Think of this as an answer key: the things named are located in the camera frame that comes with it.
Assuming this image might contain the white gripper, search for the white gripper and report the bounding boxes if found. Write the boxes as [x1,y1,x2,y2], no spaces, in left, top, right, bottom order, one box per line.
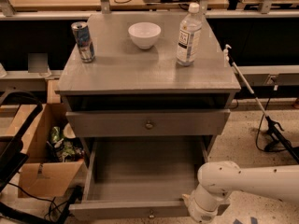
[182,185,228,224]

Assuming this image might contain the grey drawer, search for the grey drawer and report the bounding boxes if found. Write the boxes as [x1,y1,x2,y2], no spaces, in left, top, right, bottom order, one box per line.
[66,109,230,137]
[68,136,232,221]

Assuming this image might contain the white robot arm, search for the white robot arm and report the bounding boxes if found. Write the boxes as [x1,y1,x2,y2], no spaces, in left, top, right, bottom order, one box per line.
[182,161,299,224]

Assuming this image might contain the grey top drawer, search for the grey top drawer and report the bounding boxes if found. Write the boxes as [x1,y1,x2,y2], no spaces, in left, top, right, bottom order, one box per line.
[66,109,230,137]

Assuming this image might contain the grey wooden drawer cabinet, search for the grey wooden drawer cabinet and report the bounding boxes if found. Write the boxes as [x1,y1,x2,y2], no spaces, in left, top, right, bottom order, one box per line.
[58,12,240,147]

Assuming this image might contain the white reacher grabber stick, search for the white reacher grabber stick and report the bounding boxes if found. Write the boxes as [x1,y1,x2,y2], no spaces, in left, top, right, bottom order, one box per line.
[226,55,299,163]

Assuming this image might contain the cardboard box with trash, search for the cardboard box with trash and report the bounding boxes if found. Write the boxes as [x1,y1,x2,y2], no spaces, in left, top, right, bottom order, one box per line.
[18,104,83,197]

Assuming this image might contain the small white pump bottle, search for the small white pump bottle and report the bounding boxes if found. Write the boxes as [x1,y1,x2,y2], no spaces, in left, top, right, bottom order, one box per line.
[223,44,231,65]

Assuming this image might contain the white ceramic bowl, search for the white ceramic bowl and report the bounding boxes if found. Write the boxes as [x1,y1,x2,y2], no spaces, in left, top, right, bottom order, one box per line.
[128,22,162,49]

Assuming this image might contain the clear plastic water bottle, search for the clear plastic water bottle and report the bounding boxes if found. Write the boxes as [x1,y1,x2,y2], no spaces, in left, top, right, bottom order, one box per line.
[177,3,202,66]

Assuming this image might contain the energy drink can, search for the energy drink can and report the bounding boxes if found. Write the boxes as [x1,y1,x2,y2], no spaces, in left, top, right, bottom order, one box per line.
[71,21,94,63]

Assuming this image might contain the black floor cable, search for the black floor cable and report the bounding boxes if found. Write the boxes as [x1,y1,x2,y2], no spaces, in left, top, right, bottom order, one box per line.
[254,83,293,153]

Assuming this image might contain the black chair frame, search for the black chair frame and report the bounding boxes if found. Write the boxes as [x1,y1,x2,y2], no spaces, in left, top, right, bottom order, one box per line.
[0,89,82,224]

